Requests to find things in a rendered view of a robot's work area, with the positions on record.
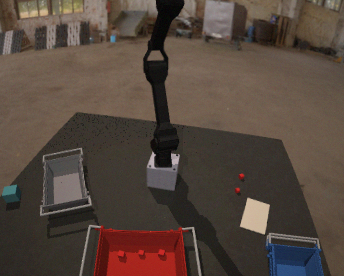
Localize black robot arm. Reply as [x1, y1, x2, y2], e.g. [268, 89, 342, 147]
[143, 0, 185, 168]

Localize small teal block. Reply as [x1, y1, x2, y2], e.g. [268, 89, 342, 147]
[2, 185, 21, 203]

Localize beige flat square panel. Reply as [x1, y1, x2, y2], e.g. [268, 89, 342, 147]
[240, 198, 270, 235]

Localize red plastic tray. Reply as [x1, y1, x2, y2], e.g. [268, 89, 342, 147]
[94, 225, 189, 276]

